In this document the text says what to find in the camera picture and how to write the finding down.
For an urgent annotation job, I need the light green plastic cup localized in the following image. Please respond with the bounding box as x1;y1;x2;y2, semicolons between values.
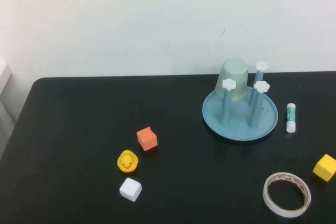
215;58;249;101

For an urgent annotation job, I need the white foam cube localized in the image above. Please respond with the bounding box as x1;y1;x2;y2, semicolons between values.
119;177;143;202

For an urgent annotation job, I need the yellow rubber duck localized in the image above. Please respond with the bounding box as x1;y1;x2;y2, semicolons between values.
117;150;140;174

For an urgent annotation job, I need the orange foam cube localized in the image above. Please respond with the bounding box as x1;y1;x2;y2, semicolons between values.
136;126;158;152

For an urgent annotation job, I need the white tape roll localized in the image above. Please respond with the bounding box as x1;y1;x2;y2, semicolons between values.
262;172;312;218

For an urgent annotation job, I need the white green glue stick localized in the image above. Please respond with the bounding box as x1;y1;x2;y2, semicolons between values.
286;103;298;133

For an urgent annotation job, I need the yellow foam cube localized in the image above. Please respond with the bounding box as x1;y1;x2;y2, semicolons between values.
312;153;336;183

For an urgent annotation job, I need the blue cup stand with posts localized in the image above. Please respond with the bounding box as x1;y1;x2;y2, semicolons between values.
202;61;279;141

